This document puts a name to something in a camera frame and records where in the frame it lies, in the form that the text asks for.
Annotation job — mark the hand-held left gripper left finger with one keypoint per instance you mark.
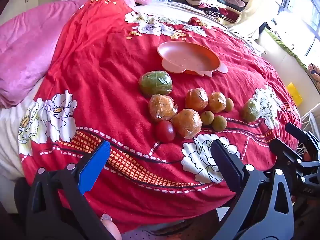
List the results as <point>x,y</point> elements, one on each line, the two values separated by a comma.
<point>96,167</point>

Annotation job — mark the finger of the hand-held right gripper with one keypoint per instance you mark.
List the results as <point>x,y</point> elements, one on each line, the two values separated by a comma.
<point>300,133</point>
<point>282,150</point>

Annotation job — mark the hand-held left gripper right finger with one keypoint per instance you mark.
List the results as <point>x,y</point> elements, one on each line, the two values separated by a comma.
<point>225,165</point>

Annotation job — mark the brown longan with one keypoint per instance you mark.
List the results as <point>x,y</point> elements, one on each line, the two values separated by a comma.
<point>229,105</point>
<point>207,118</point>
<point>219,123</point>

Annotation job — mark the small green orange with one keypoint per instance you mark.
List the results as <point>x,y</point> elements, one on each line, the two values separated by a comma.
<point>250,112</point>

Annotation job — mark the red tomato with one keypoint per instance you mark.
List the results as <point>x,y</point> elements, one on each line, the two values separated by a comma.
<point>165,131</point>

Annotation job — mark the large green orange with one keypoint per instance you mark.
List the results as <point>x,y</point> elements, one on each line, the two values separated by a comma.
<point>155,83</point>

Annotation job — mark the pink plastic plate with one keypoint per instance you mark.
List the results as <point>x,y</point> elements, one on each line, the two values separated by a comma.
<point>190,57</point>

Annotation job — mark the person's left hand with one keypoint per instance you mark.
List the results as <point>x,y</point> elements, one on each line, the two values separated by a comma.
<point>112,231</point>

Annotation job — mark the yellow box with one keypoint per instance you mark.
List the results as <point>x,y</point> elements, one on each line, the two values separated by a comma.
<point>294,93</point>

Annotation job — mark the orange patterned cushion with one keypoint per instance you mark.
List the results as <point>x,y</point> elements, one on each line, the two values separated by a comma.
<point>315,76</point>

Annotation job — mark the cream cover with green trim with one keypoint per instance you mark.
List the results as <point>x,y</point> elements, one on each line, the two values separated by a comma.
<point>280,60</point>

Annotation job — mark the red floral blanket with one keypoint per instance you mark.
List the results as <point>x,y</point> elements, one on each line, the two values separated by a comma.
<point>100,80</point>

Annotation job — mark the white printed cloth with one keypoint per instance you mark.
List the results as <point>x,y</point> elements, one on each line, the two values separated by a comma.
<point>253,46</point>

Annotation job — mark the black garment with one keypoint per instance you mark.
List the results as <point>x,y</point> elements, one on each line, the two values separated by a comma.
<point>266,27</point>

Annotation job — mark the window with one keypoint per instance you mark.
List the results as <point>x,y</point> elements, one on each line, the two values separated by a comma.
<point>302,5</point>

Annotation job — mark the pink quilt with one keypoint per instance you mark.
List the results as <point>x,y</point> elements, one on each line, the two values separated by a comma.
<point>30,55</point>

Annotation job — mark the cream curtain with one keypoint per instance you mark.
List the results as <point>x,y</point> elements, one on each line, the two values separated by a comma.
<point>260,5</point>

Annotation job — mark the pile of folded clothes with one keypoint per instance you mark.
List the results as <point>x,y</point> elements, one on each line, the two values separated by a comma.
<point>215,2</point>

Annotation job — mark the white wardrobe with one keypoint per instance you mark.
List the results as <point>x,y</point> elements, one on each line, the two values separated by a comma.
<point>22,0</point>

